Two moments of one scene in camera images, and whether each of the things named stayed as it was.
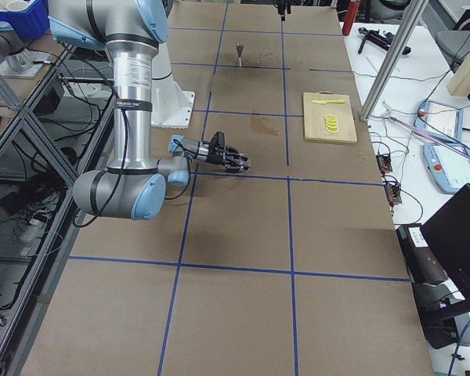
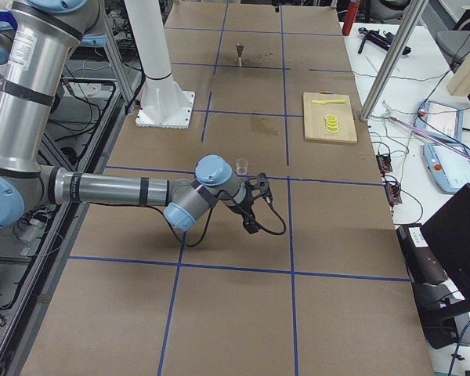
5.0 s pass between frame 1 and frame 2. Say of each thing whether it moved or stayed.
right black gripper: moved
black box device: stayed
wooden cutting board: stayed
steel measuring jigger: stayed
